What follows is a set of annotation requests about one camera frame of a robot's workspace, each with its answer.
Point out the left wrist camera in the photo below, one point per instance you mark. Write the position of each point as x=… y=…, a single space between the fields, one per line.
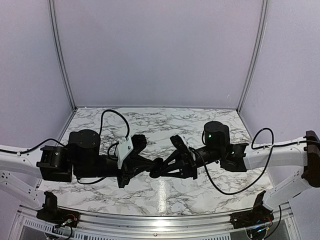
x=129 y=145

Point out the right aluminium corner post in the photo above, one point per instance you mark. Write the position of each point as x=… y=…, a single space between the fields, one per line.
x=255 y=54

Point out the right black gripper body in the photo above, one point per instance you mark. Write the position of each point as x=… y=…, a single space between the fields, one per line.
x=216 y=154

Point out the aluminium front rail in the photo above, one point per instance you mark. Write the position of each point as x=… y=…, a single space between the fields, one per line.
x=103 y=226

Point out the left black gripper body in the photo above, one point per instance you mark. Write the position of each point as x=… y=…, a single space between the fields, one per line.
x=91 y=172

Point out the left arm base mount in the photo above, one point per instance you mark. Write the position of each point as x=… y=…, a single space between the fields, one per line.
x=51 y=213

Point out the black earbud charging case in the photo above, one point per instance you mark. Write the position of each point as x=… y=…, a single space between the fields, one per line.
x=156 y=168

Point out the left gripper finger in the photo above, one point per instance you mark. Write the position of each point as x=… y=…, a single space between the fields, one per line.
x=140 y=169
x=142 y=161

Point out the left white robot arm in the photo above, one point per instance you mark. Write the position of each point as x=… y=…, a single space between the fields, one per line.
x=15 y=160

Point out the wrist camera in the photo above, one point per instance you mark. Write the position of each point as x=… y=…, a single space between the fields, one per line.
x=129 y=145
x=181 y=145

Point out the aluminium corner post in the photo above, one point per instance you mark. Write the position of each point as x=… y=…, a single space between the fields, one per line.
x=59 y=54
x=255 y=54

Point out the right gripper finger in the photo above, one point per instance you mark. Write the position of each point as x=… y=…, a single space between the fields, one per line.
x=174 y=159
x=170 y=172

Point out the left aluminium corner post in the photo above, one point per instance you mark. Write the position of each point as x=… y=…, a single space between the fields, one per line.
x=59 y=54

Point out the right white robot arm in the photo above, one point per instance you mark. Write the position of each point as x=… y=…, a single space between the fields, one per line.
x=303 y=152

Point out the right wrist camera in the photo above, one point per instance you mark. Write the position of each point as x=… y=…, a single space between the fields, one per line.
x=181 y=145

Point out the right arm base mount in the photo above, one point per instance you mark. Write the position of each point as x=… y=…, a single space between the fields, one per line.
x=259 y=214

